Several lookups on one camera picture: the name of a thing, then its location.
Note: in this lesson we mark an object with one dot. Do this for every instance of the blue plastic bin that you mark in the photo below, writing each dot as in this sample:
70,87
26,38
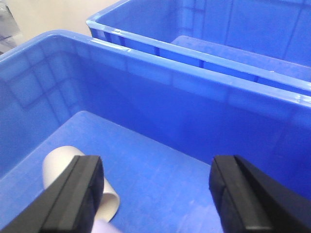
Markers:
264,41
156,123

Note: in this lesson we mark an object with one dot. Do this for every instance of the lavender plastic cup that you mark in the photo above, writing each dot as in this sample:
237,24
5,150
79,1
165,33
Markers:
101,226

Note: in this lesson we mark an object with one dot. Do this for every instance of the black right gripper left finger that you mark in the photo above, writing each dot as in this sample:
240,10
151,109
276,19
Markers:
69,204

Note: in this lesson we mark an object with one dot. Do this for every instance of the near blue plastic bin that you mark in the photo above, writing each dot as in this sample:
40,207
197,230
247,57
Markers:
156,123

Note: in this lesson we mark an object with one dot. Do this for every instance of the far blue plastic bin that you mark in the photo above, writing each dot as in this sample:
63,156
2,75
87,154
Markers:
264,41

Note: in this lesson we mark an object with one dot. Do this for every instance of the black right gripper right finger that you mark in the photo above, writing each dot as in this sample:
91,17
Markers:
249,201

